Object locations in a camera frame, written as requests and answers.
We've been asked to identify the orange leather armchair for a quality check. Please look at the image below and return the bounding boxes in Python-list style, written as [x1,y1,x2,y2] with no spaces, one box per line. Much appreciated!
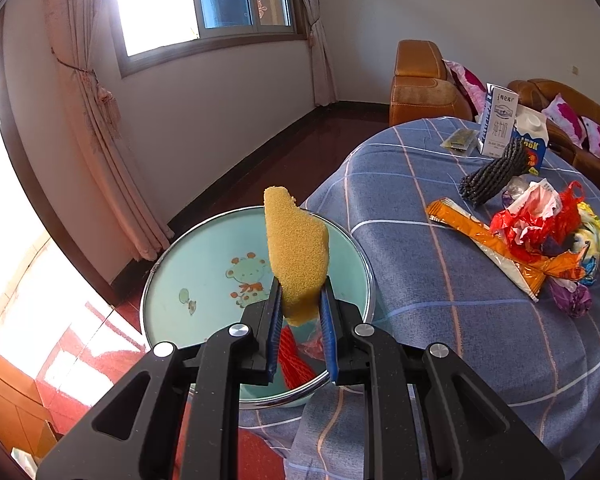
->
[389,40,473,127]

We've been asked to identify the long orange wrapper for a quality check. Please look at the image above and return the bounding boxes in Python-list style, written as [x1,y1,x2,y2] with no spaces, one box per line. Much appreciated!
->
[426,198,600,303]

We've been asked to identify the blue gable-top carton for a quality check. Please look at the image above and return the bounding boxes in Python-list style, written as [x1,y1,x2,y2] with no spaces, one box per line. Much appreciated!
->
[511,110,551,168]

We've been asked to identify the small green packet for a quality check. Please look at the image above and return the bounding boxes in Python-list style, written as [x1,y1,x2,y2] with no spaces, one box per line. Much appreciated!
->
[440,128,477,153]

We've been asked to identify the yellow sponge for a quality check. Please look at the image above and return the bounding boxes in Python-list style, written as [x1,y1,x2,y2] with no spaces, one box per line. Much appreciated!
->
[263,186,331,328]

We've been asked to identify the red mesh net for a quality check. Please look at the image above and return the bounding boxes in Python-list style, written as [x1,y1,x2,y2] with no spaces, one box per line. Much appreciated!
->
[278,325,317,390]

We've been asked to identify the orange leather sofa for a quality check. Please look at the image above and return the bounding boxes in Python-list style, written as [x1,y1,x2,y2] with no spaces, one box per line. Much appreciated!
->
[507,78,600,201]

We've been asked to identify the red plastic scrap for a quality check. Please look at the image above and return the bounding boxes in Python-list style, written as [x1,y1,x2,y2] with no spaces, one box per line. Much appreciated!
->
[302,336,327,361]

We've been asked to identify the purple wrapper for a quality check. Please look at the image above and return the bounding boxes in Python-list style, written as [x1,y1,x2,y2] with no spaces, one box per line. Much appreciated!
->
[547,277,593,318]

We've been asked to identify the blue plaid tablecloth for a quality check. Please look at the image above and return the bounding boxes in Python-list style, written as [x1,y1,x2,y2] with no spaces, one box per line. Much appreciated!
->
[237,116,600,480]

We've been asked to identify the light blue cartoon basin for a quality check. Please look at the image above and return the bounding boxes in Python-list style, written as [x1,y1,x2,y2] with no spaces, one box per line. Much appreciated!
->
[140,205,377,406]

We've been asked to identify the yellow crumpled wrapper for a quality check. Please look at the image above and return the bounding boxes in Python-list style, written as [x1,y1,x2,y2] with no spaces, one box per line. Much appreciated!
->
[577,202,600,261]

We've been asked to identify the red plastic bag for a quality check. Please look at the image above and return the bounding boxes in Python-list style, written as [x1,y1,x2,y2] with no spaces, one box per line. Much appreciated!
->
[490,181,586,261]

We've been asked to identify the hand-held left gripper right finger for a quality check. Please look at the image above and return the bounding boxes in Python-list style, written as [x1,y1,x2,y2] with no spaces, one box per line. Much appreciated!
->
[319,280,566,480]

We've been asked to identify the blue candy wrapper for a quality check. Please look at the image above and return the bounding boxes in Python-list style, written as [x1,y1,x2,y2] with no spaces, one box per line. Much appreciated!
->
[577,252,600,286]

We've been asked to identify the clear plastic wad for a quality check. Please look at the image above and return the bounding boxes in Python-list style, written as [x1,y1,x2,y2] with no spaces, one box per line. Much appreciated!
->
[500,176,551,206]

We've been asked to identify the pink floral curtain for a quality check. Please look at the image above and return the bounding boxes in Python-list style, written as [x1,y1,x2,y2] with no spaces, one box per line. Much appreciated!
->
[42,0,176,262]
[292,0,338,107]

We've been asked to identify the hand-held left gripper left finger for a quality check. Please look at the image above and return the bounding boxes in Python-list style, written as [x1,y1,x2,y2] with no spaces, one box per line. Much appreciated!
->
[36,280,284,480]

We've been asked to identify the white and blue milk carton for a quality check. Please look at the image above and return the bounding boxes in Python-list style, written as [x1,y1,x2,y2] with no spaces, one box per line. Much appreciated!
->
[476,82,520,157]

